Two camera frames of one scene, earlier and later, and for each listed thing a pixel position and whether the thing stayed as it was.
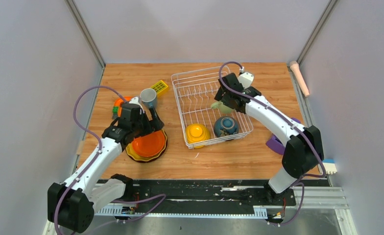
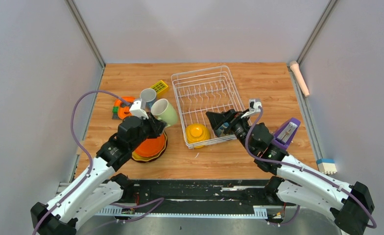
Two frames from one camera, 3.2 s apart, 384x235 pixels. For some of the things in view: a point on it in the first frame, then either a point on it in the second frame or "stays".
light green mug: (223, 108) → (163, 110)
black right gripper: (219, 95) → (217, 120)
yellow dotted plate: (130, 151) stays
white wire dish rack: (201, 124) stays
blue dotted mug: (149, 96) stays
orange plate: (150, 145) stays
